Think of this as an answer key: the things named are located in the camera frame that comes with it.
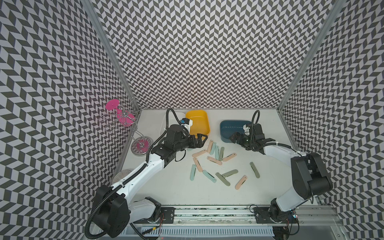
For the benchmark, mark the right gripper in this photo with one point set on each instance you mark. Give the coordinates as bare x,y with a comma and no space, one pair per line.
240,140

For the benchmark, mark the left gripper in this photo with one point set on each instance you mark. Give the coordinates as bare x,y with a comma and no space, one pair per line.
200,142

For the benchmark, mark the dark teal storage box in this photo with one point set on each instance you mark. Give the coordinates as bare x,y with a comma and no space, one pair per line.
229,127

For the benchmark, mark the pink fruit knife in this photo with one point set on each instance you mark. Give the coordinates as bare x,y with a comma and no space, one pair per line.
230,157
210,146
211,159
197,163
241,182
195,155

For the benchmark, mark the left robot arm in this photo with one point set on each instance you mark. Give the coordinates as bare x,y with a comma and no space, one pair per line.
113,208

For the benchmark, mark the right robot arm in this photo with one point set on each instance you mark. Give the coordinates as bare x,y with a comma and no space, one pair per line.
310,176

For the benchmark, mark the mint fruit knife upper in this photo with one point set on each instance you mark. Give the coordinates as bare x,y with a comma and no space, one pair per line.
213,148

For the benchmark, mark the mint fruit knife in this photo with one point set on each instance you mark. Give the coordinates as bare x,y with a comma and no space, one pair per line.
209,176
193,172
213,148
217,153

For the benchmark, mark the yellow storage box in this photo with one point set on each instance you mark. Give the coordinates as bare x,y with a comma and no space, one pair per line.
200,121

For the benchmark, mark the olive fruit knife upper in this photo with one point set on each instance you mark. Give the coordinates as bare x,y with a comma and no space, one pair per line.
221,153

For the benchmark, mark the olive fruit knife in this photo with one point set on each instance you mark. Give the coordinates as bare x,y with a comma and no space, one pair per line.
222,178
221,153
255,170

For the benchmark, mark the mint fruit knife middle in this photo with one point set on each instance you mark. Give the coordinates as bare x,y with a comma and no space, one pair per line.
217,153

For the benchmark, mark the mint fruit knife lower left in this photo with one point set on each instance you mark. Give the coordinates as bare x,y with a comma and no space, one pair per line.
193,172

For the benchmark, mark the olive fruit knife angled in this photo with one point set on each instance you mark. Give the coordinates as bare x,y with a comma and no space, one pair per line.
230,173

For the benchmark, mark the white storage box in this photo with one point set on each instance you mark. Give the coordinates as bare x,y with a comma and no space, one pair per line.
172,120

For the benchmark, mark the olive fruit knife lower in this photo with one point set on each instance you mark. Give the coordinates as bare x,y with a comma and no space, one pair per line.
222,178

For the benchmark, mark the olive fruit knife right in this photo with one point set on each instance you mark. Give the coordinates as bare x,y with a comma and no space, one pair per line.
255,170

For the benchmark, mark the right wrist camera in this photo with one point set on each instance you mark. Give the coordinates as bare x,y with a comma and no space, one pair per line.
247,129

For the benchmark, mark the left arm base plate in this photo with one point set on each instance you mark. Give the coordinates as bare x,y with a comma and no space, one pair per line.
166,215

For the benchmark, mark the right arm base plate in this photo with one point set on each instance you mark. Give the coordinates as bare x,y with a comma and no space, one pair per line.
264,215

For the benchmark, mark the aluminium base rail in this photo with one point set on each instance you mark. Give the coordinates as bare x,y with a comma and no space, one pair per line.
240,215

